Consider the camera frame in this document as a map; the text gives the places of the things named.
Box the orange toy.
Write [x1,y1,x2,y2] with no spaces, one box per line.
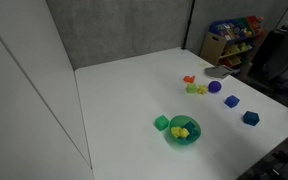
[183,75,196,84]

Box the yellow star toy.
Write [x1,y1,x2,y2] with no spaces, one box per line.
[196,84,209,96]

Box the teal toy block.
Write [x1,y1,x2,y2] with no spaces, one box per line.
[182,121,200,138]

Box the green plastic bowl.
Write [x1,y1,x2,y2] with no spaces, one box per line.
[168,114,202,146]

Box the wooden toy shelf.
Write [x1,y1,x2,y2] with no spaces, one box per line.
[199,14,271,73]

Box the blue toy bin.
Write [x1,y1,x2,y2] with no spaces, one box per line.
[208,20,244,42]

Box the green toy bin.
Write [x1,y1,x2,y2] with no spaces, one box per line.
[236,18,252,35]

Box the red toy bin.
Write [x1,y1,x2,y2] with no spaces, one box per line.
[246,14,265,34]

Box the lime green cube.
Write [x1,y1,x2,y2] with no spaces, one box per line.
[185,83,198,94]

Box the purple ball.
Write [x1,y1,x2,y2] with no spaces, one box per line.
[207,80,223,94]

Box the grey metal plate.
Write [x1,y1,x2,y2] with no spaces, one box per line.
[204,65,235,80]

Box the black pole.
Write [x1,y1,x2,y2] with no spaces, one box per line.
[181,0,196,51]

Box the blue cube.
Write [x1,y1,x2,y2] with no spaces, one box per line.
[224,94,241,109]

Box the dark blue hexagonal block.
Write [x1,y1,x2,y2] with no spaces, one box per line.
[242,110,261,127]

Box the black office chair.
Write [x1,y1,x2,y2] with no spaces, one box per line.
[249,14,288,96]

